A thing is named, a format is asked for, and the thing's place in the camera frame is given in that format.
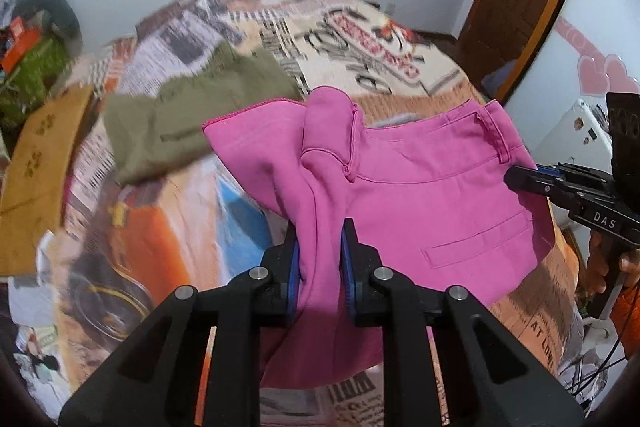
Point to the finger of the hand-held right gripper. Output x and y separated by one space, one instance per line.
555 194
575 174

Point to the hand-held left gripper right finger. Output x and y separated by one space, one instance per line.
347 267

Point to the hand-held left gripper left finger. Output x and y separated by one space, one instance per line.
292 267

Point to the pink pants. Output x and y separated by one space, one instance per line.
400 187

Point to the olive green pants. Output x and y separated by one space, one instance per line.
190 117

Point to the person's right forearm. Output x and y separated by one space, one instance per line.
630 322

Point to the person's right hand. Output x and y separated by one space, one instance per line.
597 267

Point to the white appliance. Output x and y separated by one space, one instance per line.
575 132

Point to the printed blanket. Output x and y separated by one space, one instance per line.
160 217

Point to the cardboard box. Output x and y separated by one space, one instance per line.
40 177

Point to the green cloth bundle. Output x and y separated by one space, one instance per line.
30 77

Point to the orange box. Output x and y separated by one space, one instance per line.
20 44

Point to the dark teal plush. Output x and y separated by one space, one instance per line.
50 9

